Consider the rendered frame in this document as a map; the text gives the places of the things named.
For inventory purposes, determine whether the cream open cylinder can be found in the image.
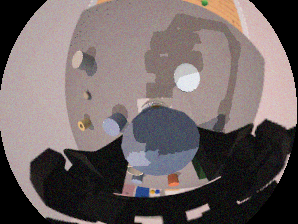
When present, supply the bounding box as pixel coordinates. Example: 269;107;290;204
128;163;142;176

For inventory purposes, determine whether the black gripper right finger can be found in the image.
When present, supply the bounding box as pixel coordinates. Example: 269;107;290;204
196;123;254;183

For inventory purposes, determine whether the cream balance beam with flat pans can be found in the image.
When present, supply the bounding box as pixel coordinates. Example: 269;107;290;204
137;97;173;113

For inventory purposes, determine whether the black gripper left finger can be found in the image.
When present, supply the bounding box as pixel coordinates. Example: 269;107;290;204
63;133;129;194

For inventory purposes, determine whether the orange cylinder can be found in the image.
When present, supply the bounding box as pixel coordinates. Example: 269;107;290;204
168;173;180;186

